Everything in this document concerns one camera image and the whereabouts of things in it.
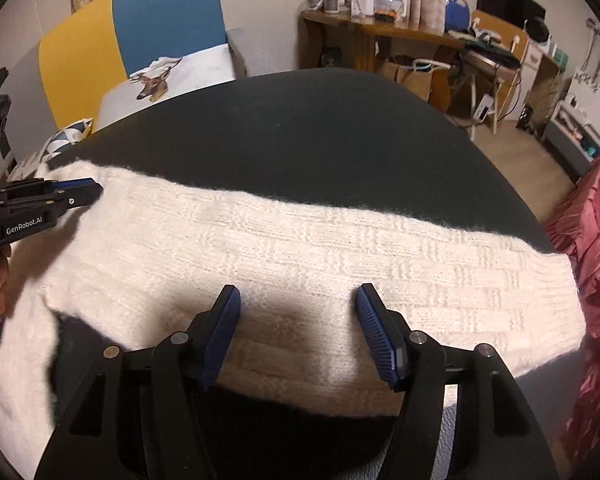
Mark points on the blue folding chair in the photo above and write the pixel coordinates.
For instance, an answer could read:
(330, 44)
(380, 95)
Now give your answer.
(455, 12)

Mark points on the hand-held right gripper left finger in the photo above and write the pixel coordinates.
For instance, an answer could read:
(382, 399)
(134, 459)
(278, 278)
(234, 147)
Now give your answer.
(222, 335)

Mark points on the brown paper bag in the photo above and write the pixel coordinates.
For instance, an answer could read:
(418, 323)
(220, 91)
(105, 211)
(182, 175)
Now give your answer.
(405, 77)

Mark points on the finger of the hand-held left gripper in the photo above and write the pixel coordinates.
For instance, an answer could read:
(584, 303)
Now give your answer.
(75, 186)
(75, 202)

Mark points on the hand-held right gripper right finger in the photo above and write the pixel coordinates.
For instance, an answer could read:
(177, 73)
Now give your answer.
(380, 340)

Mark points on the white deer print pillow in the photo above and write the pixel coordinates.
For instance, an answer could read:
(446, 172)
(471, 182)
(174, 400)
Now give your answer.
(200, 67)

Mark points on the geometric patterned pillow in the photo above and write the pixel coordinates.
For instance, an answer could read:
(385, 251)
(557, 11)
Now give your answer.
(60, 142)

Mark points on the grey yellow blue sofa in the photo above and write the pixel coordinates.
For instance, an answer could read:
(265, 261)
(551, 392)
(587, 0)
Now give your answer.
(165, 15)

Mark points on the low white shelf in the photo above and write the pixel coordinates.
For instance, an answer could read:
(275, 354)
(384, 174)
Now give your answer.
(565, 145)

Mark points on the wooden chair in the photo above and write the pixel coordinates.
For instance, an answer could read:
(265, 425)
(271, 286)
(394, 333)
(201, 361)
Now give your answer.
(490, 22)

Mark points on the white knit sweater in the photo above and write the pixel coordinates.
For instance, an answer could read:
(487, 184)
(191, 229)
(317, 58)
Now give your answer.
(330, 270)

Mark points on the white carton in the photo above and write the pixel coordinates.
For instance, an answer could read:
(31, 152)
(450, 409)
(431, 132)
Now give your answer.
(360, 2)

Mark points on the pink ruffled bedspread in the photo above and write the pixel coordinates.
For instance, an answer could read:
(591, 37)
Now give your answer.
(595, 220)

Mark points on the wooden desk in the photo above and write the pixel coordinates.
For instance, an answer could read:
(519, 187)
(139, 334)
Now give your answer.
(410, 34)

